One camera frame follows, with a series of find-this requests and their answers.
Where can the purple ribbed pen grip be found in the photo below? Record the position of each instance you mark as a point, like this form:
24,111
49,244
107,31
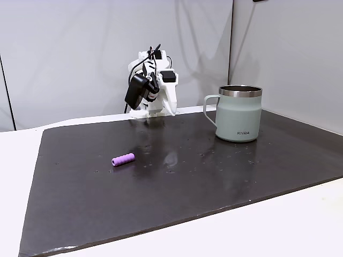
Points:
123,159

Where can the large black table mat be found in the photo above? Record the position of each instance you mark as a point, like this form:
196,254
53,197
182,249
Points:
171,187

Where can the pale green steel-rimmed mug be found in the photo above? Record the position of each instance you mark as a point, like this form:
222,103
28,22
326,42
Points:
238,117

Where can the thin black vertical wall strip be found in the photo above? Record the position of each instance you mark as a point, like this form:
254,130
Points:
7,93

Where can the black camera box with bracket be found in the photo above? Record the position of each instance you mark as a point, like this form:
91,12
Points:
135,91

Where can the dark object at wall top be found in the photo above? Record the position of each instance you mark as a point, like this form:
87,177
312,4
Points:
260,0

